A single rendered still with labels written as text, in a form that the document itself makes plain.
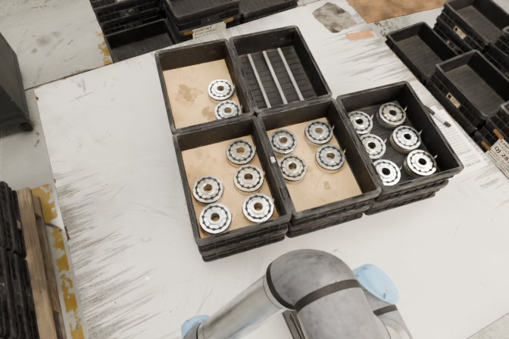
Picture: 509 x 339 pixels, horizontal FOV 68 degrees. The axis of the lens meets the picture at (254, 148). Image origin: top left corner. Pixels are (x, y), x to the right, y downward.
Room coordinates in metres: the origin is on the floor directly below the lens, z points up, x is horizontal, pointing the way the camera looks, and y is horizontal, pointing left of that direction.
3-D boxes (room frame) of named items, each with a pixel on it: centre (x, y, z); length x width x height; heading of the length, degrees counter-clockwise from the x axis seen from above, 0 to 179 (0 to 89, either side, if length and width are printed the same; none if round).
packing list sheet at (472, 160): (0.85, -0.77, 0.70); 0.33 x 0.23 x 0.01; 27
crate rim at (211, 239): (0.55, 0.08, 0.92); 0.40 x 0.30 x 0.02; 18
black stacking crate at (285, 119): (0.65, -0.20, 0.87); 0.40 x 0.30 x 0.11; 18
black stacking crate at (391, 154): (0.74, -0.49, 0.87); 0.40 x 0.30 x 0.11; 18
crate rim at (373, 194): (0.65, -0.20, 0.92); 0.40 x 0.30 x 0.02; 18
